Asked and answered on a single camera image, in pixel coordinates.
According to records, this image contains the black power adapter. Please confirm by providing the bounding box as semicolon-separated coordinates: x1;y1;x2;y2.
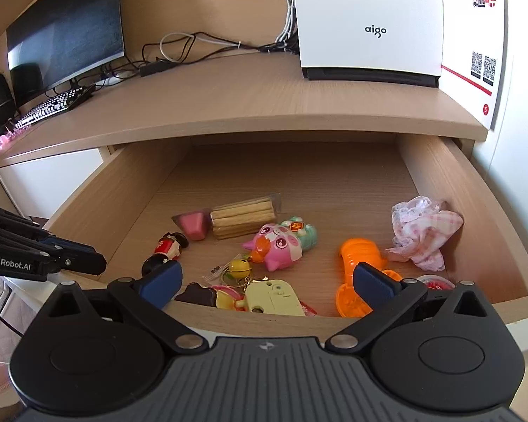
139;60;177;77

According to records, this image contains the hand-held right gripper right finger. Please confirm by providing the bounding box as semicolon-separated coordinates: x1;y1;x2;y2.
325;262;489;354

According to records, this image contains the black computer monitor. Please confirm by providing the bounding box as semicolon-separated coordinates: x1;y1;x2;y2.
5;0;127;93

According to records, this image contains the crumpled red white wrapper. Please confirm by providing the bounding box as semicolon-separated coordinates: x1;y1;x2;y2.
385;196;464;272

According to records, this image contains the green cat toy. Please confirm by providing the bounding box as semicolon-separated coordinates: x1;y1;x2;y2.
281;216;320;252

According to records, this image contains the white looped cable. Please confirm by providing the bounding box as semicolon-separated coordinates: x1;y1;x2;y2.
161;32;243;63

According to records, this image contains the wooden drawer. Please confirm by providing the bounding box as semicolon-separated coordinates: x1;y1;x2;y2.
44;134;528;339

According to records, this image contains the brown chocolate toy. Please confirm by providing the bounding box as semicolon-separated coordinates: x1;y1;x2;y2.
175;283;218;307

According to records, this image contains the black keyboard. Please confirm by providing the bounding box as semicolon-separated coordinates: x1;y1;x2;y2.
14;85;96;130

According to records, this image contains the white cabinet front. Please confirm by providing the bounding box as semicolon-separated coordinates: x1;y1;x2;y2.
0;148;113;218

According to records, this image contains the pale yellow plastic toy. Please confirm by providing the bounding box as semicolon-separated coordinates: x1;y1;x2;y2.
234;278;306;316

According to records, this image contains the pink frilly cloth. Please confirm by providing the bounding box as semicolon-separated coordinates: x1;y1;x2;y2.
0;127;31;151

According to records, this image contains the white red printed board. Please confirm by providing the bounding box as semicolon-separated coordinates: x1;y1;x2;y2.
440;0;509;132

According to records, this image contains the pink cup-shaped toy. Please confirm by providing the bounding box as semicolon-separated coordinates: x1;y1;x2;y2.
171;210;212;242

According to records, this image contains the yellow bell keychain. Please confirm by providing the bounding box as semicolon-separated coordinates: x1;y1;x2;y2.
202;252;252;288

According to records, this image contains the thin black cable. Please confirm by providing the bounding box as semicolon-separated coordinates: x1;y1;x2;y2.
0;300;26;338

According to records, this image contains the red lid snack packet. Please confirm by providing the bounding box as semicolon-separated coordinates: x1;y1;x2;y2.
416;274;456;292

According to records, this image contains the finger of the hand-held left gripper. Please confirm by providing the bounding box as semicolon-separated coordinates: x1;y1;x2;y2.
62;253;107;276
0;201;93;258

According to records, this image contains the white cable bundle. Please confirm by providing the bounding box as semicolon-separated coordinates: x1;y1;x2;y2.
275;0;298;45

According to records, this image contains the red black soldier figure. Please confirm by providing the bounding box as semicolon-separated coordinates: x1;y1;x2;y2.
142;232;190;277

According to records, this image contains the orange plastic toy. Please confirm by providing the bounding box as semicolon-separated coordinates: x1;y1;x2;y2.
335;237;403;318

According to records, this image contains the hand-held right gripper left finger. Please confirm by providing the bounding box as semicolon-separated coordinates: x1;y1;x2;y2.
39;260;205;354

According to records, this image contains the white computer case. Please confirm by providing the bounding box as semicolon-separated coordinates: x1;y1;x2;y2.
289;0;444;89

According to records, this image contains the black cable bundle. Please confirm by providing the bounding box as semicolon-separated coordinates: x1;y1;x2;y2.
142;31;300;66

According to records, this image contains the pink cat toy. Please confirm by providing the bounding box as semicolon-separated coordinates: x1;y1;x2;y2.
241;223;303;272

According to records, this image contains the clear biscuit packet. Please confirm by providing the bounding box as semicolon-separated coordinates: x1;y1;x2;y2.
209;193;282;240

